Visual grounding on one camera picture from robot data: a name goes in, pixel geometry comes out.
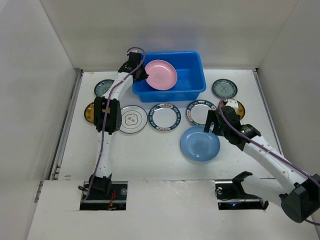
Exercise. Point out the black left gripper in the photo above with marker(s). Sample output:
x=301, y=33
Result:
x=145, y=75

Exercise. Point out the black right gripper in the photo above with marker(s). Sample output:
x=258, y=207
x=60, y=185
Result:
x=216, y=122

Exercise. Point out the light blue plastic plate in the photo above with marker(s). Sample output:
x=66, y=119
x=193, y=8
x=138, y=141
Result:
x=200, y=146

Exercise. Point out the pink plastic plate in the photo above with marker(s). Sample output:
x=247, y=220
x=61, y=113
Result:
x=162, y=75

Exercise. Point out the white plate thin green rim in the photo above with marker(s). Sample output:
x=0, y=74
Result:
x=133, y=119

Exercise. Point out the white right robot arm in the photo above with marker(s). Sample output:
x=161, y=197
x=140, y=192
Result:
x=296, y=192

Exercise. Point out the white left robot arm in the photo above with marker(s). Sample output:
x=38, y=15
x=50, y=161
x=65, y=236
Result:
x=108, y=119

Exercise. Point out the blue plastic bin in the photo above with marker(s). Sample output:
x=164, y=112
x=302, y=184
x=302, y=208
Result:
x=190, y=78

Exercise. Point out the green rim plate right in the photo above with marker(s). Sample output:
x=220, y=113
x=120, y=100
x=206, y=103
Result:
x=197, y=111

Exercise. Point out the yellow patterned plate right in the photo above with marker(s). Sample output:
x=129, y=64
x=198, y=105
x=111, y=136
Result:
x=240, y=111

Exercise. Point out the yellow patterned plate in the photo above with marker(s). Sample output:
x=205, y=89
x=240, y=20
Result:
x=89, y=113
x=240, y=111

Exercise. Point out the celadon blue pattern plate right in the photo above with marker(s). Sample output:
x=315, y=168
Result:
x=224, y=88

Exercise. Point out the celadon blue pattern plate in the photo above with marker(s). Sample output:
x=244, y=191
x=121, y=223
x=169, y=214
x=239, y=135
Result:
x=224, y=88
x=102, y=87

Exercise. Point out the celadon blue pattern plate left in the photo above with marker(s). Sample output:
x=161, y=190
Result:
x=102, y=87

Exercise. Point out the green rim plate left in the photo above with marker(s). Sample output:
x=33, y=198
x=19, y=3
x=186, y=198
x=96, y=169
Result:
x=164, y=117

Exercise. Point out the yellow patterned plate left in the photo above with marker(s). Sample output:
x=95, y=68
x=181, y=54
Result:
x=89, y=113

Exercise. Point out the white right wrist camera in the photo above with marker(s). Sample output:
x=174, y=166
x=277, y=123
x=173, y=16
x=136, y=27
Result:
x=229, y=102

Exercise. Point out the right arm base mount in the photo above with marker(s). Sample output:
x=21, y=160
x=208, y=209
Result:
x=231, y=195

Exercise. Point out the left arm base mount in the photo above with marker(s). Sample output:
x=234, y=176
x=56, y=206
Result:
x=103, y=194

